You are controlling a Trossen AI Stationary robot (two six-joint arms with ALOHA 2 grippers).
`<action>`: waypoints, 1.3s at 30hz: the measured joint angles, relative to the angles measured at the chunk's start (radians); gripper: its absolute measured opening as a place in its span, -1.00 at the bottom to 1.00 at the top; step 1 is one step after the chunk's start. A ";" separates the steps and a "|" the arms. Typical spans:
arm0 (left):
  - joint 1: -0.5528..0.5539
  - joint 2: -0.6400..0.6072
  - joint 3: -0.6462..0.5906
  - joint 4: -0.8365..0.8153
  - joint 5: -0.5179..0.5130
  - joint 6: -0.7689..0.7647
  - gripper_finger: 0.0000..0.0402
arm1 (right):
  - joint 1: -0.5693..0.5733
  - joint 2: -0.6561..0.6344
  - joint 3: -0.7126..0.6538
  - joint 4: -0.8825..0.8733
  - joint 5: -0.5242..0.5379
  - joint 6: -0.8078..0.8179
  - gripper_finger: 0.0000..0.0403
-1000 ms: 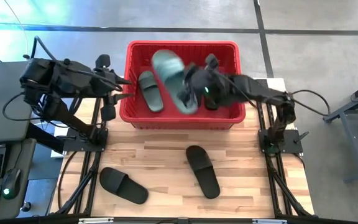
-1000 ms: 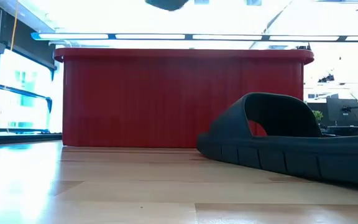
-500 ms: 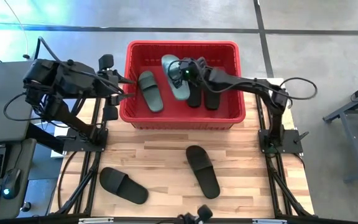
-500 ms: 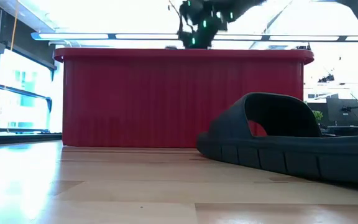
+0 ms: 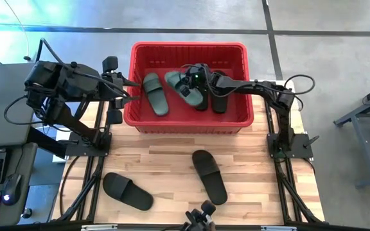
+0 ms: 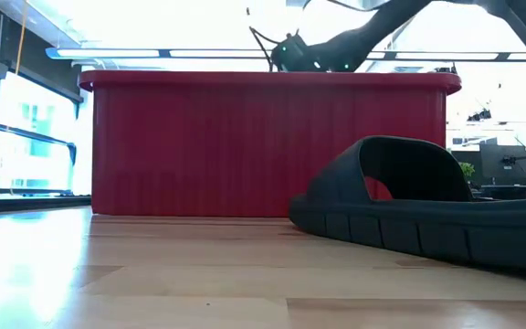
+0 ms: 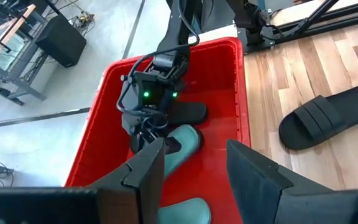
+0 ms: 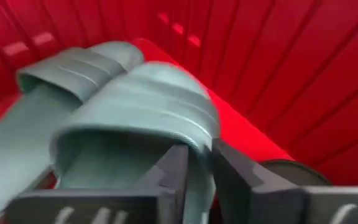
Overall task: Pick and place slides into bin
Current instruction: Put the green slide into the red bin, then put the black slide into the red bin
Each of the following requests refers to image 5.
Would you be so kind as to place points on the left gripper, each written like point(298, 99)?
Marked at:
point(112, 91)

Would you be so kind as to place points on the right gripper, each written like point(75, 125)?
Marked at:
point(199, 81)

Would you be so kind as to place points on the green rubber slide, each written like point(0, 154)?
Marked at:
point(172, 80)
point(155, 93)

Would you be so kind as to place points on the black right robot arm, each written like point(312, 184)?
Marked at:
point(252, 86)

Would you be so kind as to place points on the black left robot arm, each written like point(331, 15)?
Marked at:
point(63, 83)

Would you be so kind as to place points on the red plastic bin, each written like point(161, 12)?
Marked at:
point(185, 118)

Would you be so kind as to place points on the black rubber slide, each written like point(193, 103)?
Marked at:
point(127, 191)
point(219, 102)
point(202, 104)
point(209, 176)

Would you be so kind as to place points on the grey side desk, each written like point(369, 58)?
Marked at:
point(2, 102)

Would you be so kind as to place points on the black computer mouse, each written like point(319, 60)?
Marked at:
point(10, 189)

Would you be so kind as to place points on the grey metal stand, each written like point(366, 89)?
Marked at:
point(365, 128)

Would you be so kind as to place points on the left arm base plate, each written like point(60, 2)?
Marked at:
point(79, 150)

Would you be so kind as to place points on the black aluminium frame struts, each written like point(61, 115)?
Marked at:
point(90, 186)
point(287, 186)

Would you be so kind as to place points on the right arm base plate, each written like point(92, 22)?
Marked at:
point(297, 149)

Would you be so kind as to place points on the table-level camera on mount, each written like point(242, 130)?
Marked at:
point(201, 216)

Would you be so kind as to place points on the black front frame rail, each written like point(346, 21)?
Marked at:
point(140, 227)

